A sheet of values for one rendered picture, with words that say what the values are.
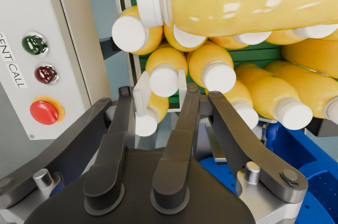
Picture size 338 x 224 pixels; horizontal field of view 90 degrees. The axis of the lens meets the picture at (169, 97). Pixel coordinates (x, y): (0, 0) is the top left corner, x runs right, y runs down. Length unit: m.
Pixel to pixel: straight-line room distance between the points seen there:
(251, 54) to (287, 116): 0.20
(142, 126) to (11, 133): 2.06
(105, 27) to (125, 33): 1.18
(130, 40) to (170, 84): 0.07
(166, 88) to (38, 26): 0.16
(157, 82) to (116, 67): 1.21
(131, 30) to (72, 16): 0.09
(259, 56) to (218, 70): 0.24
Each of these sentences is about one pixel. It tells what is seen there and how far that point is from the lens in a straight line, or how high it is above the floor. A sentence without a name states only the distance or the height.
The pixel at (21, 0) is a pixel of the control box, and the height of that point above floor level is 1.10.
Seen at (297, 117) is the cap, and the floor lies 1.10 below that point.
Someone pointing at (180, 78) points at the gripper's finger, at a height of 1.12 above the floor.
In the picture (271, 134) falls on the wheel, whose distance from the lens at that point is 0.45.
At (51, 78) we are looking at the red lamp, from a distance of 0.25.
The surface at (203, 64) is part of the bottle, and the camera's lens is 0.24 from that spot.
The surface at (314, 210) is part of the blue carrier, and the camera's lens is 0.44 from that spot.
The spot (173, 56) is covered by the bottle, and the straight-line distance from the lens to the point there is 0.25.
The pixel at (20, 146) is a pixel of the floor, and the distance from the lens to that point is 2.31.
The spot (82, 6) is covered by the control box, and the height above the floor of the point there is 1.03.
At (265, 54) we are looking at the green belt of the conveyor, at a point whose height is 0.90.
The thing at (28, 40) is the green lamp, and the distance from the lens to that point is 0.25.
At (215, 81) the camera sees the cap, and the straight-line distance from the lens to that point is 0.22.
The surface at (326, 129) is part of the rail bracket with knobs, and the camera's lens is 0.47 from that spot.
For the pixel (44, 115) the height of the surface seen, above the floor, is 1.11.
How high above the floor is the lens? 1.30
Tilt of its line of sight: 66 degrees down
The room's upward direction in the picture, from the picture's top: 175 degrees counter-clockwise
